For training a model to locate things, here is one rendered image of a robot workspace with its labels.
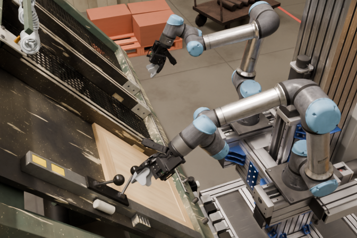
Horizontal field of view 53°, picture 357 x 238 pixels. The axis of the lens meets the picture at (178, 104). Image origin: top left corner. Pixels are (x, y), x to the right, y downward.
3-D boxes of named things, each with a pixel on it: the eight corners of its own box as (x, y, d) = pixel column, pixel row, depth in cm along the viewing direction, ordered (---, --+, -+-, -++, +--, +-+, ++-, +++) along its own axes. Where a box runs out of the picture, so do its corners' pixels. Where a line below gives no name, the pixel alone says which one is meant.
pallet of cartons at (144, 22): (164, 23, 541) (163, -3, 516) (184, 48, 484) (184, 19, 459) (86, 37, 509) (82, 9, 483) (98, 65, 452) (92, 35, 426)
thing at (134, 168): (125, 202, 129) (144, 169, 132) (118, 199, 127) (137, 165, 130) (119, 198, 132) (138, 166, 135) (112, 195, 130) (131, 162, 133)
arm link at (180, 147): (176, 130, 124) (185, 135, 131) (166, 139, 125) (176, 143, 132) (187, 147, 121) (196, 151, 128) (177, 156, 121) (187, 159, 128)
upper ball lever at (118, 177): (97, 192, 123) (126, 186, 116) (88, 188, 120) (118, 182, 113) (99, 181, 125) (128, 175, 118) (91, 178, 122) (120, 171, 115)
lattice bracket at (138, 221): (145, 231, 137) (151, 227, 136) (133, 227, 132) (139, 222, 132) (142, 223, 140) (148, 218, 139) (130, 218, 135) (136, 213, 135)
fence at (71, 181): (197, 247, 166) (204, 241, 165) (20, 170, 104) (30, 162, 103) (194, 237, 170) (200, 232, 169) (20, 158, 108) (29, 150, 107)
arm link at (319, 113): (322, 169, 166) (322, 78, 131) (340, 195, 155) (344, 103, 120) (298, 177, 167) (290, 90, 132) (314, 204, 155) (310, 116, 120)
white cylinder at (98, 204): (93, 209, 120) (110, 216, 125) (99, 204, 119) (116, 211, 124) (92, 202, 122) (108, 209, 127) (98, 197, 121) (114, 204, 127)
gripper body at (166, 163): (153, 180, 123) (180, 159, 121) (142, 161, 127) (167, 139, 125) (163, 182, 129) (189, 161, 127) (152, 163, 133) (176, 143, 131)
